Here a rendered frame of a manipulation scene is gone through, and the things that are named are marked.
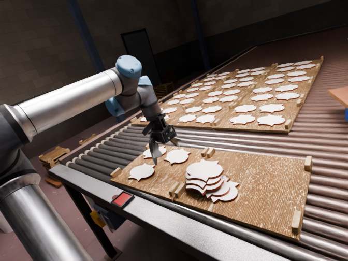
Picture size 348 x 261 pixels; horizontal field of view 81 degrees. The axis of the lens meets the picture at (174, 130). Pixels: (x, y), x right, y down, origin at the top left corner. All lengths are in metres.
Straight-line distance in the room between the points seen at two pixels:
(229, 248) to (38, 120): 0.58
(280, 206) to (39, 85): 5.54
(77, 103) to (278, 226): 0.63
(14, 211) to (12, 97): 5.12
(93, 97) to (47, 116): 0.12
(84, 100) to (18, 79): 5.16
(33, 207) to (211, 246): 0.47
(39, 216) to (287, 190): 0.70
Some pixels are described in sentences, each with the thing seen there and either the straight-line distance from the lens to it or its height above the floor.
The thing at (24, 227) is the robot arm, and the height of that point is 1.21.
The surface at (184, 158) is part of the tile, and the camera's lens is 1.00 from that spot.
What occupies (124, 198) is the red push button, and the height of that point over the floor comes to 0.93.
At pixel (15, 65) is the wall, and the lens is 5.74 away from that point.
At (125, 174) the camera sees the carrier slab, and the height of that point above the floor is 0.94.
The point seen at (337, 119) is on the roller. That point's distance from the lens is 1.24.
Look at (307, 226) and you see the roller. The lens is 0.72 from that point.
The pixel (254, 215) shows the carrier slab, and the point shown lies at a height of 0.94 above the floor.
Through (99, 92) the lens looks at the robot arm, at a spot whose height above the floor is 1.40.
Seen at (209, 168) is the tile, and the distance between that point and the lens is 0.79.
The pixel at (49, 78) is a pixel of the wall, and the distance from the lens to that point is 5.87.
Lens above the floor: 1.47
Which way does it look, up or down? 23 degrees down
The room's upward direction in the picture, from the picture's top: 18 degrees counter-clockwise
